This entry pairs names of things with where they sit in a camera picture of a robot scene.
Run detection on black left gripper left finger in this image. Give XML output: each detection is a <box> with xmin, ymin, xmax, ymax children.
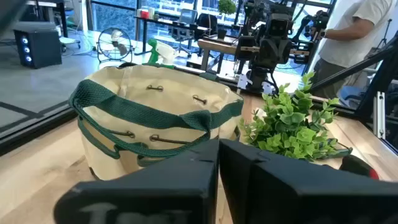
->
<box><xmin>53</xmin><ymin>139</ymin><xmax>220</xmax><ymax>224</ymax></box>

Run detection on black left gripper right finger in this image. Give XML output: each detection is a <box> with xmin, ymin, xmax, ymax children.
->
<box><xmin>219</xmin><ymin>138</ymin><xmax>398</xmax><ymax>224</ymax></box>

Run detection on red and black garden glove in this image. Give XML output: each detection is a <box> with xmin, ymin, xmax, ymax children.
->
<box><xmin>338</xmin><ymin>154</ymin><xmax>381</xmax><ymax>180</ymax></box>

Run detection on cream canvas bag green trim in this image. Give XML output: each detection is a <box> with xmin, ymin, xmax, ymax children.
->
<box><xmin>68</xmin><ymin>63</ymin><xmax>245</xmax><ymax>182</ymax></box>

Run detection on green and white spray bottle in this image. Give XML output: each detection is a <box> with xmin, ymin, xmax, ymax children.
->
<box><xmin>142</xmin><ymin>38</ymin><xmax>180</xmax><ymax>70</ymax></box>

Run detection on wooden background table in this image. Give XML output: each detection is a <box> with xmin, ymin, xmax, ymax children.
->
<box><xmin>197</xmin><ymin>37</ymin><xmax>308</xmax><ymax>72</ymax></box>

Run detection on tall background potted plant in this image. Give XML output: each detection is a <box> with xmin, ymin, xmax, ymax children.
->
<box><xmin>216</xmin><ymin>0</ymin><xmax>238</xmax><ymax>40</ymax></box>

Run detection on green plant in white pot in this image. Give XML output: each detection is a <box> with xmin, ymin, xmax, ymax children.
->
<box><xmin>238</xmin><ymin>71</ymin><xmax>341</xmax><ymax>162</ymax></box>

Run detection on black office chair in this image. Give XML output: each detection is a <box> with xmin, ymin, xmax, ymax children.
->
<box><xmin>195</xmin><ymin>12</ymin><xmax>219</xmax><ymax>38</ymax></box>

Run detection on person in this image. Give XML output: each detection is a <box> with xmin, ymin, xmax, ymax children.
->
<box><xmin>306</xmin><ymin>0</ymin><xmax>398</xmax><ymax>100</ymax></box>

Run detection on small grey monitor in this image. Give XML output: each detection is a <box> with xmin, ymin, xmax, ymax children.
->
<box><xmin>179</xmin><ymin>8</ymin><xmax>198</xmax><ymax>25</ymax></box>

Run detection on black background desk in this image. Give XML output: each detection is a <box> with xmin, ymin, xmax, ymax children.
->
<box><xmin>133</xmin><ymin>15</ymin><xmax>212</xmax><ymax>54</ymax></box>

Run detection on black computer tower blue lights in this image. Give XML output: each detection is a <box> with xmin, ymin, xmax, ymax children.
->
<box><xmin>13</xmin><ymin>28</ymin><xmax>63</xmax><ymax>70</ymax></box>

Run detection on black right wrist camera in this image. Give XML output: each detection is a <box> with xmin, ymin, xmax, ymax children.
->
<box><xmin>267</xmin><ymin>12</ymin><xmax>293</xmax><ymax>38</ymax></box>

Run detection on black wire floor fan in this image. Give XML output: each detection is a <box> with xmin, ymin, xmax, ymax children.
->
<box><xmin>96</xmin><ymin>27</ymin><xmax>134</xmax><ymax>64</ymax></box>

